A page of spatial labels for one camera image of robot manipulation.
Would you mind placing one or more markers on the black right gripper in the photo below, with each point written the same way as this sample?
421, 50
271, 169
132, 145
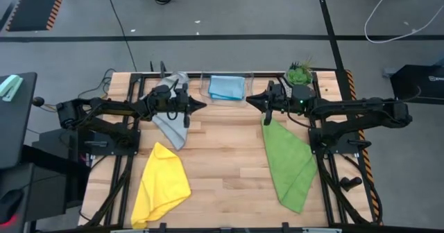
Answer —
277, 101

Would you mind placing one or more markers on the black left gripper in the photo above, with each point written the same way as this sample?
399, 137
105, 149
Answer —
186, 104

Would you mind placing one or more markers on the blue microfiber towel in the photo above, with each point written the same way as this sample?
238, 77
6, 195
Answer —
225, 87

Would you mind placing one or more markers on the green microfiber towel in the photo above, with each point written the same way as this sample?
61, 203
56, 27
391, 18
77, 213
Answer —
288, 163

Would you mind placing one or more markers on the yellow microfiber towel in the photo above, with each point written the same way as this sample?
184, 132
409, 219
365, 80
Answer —
159, 184

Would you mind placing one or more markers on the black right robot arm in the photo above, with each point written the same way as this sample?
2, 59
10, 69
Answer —
347, 106

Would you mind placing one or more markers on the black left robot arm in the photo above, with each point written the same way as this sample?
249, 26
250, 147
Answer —
114, 108

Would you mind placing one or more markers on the grey microfiber towel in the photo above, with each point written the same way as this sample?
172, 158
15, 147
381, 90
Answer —
173, 132

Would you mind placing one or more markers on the clear plastic bin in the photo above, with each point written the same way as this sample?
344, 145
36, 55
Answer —
204, 87

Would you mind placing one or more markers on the succulent in patterned white pot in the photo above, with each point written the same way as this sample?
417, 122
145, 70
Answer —
298, 75

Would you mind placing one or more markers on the orange black hazard strip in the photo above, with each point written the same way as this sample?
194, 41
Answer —
351, 87

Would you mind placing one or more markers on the black equipment case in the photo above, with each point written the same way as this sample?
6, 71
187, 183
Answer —
416, 87

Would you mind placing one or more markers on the black round knob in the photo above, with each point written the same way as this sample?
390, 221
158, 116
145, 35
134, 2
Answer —
38, 101

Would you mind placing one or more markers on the black equipment cart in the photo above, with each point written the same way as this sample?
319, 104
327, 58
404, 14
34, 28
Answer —
41, 191

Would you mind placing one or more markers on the black desk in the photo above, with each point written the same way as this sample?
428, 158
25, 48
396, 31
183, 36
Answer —
14, 129

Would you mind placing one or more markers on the mint green stapler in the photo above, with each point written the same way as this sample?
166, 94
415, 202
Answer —
9, 86

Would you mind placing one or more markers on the black orange-edged floor mat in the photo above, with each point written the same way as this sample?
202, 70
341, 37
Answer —
34, 7

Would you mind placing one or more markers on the black computer mouse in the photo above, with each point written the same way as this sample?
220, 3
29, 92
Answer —
9, 205

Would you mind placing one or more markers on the black metal table frame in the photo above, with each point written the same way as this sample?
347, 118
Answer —
267, 75

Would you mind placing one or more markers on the black clamp post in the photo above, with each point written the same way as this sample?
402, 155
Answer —
151, 67
163, 69

